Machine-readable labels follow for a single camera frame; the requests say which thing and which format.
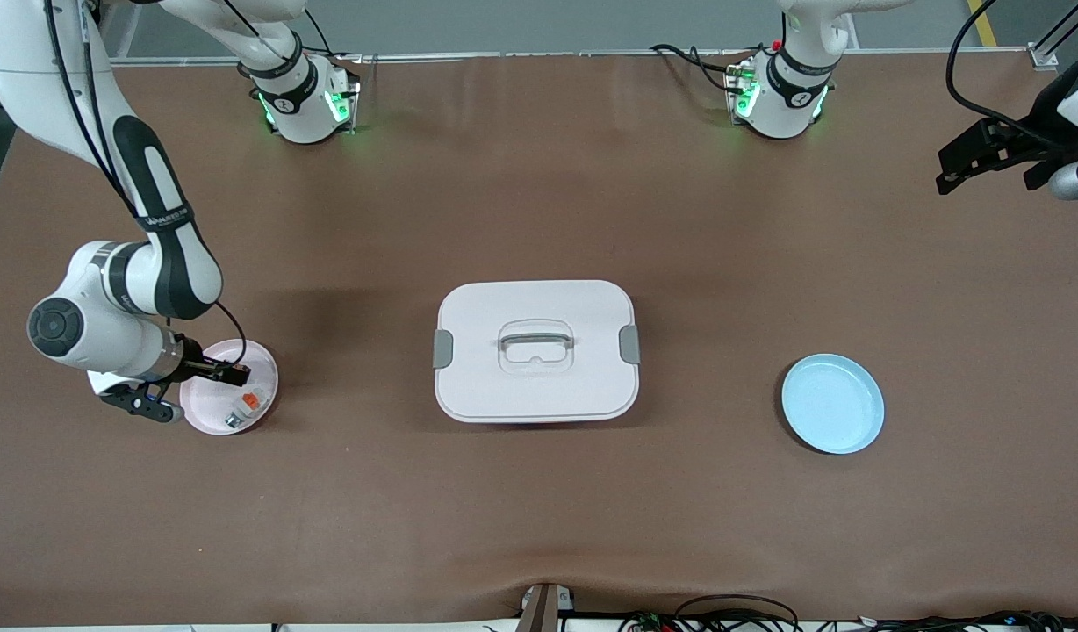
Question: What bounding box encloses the white lidded storage box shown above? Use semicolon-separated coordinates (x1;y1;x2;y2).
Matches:
432;279;643;426

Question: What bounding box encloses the pink round plate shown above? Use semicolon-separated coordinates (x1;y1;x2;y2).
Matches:
179;339;280;437

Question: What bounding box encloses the light blue round plate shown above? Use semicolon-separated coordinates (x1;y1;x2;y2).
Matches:
780;353;886;456

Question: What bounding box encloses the brown table mat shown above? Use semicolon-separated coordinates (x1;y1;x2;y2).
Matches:
0;54;1078;626

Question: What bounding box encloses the white switch with orange tab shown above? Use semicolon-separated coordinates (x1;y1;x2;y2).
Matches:
223;388;274;431

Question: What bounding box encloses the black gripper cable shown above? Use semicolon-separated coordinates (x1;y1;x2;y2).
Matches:
43;0;250;363
945;0;1045;133

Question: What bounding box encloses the aluminium frame profile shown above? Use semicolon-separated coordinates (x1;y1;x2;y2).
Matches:
1029;0;1078;69

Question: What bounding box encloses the black base cable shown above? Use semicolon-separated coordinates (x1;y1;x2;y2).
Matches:
293;4;338;58
650;42;751;93

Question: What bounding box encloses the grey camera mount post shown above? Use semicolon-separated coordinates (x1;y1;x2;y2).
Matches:
514;582;577;632

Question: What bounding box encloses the black cable bundle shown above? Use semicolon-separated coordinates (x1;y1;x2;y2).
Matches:
618;594;1078;632

